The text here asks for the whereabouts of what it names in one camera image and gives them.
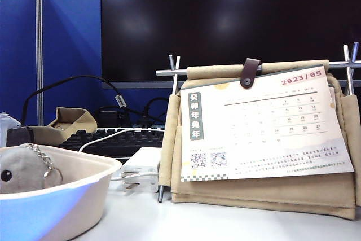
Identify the white tissue pack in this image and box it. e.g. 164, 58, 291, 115
0, 112, 21, 147

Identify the white desk calendar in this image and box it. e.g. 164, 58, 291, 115
179, 65, 355, 182

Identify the black power brick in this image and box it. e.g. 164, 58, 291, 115
97, 107, 126, 128

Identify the black mechanical keyboard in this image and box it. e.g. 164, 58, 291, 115
58, 128, 166, 157

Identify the looped thin black cable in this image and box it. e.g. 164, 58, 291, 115
137, 97, 170, 128

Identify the white power adapter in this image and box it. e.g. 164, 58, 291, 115
121, 147, 161, 194

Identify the small black box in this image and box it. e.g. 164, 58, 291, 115
6, 126, 35, 147

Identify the white charging cable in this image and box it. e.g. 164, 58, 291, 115
78, 126, 167, 182

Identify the beige fabric desk organizer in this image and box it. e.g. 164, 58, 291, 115
157, 59, 361, 221

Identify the brown leather snap strap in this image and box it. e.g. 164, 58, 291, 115
240, 57, 262, 89

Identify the silver-bezel AOC monitor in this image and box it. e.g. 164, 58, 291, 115
100, 0, 361, 89

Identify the grey fluffy octopus keychain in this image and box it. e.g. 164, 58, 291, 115
0, 142, 63, 194

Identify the black cable with tag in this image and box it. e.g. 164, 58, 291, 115
21, 75, 126, 126

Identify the aluminium partition frame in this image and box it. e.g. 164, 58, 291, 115
16, 0, 102, 126

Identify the silver metal rod rack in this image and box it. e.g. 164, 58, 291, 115
155, 41, 361, 203

